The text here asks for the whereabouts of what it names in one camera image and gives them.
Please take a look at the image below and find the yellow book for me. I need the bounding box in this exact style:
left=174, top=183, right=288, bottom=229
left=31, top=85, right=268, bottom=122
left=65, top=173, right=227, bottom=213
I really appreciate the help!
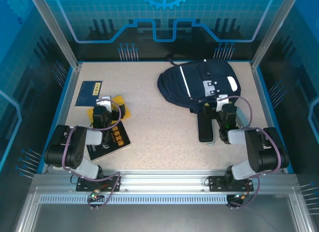
left=86, top=94, right=132, bottom=123

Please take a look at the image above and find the black pencil case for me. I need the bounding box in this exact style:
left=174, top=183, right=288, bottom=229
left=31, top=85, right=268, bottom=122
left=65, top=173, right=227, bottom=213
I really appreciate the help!
left=198, top=111, right=216, bottom=143

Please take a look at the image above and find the black book orange title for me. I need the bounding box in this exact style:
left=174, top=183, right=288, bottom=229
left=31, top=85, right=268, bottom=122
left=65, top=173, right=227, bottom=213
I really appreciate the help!
left=88, top=121, right=132, bottom=162

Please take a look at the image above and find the dark blue book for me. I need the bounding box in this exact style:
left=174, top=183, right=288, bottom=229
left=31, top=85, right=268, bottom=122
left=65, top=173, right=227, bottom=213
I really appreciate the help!
left=75, top=80, right=104, bottom=107

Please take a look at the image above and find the navy blue backpack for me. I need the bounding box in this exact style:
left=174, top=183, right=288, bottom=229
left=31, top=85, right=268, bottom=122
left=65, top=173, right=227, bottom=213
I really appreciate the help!
left=157, top=58, right=242, bottom=115

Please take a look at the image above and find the grey pencil box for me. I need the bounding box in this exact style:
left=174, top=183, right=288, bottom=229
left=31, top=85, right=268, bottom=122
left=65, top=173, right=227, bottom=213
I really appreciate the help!
left=235, top=106, right=247, bottom=129

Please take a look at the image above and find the blue table edge strip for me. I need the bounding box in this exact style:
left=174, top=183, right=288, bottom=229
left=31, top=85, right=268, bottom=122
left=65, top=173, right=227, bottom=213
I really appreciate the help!
left=254, top=66, right=295, bottom=175
left=37, top=66, right=75, bottom=174

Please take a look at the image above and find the blue printed side panel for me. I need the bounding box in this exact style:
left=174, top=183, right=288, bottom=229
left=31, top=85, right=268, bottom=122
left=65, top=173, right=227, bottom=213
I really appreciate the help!
left=259, top=0, right=319, bottom=218
left=0, top=0, right=75, bottom=232

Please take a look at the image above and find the blue gear printed panel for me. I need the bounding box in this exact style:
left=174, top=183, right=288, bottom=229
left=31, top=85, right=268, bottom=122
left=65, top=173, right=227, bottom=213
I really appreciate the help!
left=41, top=0, right=291, bottom=62

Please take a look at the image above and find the steel shelf plate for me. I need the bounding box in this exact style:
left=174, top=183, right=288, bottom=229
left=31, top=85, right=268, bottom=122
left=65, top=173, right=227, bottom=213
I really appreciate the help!
left=14, top=187, right=312, bottom=232

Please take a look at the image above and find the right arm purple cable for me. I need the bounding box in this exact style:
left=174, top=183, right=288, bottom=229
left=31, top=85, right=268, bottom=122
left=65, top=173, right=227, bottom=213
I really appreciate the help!
left=219, top=95, right=284, bottom=210

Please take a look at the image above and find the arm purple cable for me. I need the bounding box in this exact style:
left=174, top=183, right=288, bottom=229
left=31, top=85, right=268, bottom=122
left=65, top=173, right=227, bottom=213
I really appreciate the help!
left=61, top=98, right=122, bottom=210
left=219, top=95, right=284, bottom=210

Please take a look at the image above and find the aluminium table side rail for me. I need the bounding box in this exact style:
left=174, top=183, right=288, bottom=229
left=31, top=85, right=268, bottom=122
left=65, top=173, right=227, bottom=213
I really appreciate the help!
left=44, top=63, right=82, bottom=173
left=250, top=63, right=287, bottom=173

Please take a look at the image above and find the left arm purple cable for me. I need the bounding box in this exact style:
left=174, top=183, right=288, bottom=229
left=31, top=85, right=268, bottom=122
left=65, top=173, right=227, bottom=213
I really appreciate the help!
left=61, top=98, right=122, bottom=210

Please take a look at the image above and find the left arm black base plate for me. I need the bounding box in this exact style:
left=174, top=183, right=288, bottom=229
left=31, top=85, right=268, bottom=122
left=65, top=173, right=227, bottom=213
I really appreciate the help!
left=76, top=175, right=122, bottom=193

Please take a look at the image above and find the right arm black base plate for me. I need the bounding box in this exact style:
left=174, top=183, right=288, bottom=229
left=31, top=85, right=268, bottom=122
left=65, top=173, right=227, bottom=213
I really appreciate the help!
left=208, top=175, right=255, bottom=193

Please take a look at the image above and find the aluminium mounting rail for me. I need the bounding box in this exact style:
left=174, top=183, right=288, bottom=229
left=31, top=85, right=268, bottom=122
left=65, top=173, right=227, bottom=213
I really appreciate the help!
left=33, top=169, right=299, bottom=195

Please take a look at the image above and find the aluminium corner post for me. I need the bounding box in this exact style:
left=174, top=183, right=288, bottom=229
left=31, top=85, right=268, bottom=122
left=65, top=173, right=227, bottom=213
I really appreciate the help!
left=250, top=0, right=301, bottom=69
left=27, top=0, right=83, bottom=69

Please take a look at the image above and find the slotted grey cable duct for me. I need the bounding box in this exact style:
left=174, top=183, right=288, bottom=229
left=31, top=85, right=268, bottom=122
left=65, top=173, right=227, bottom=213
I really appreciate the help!
left=38, top=195, right=229, bottom=205

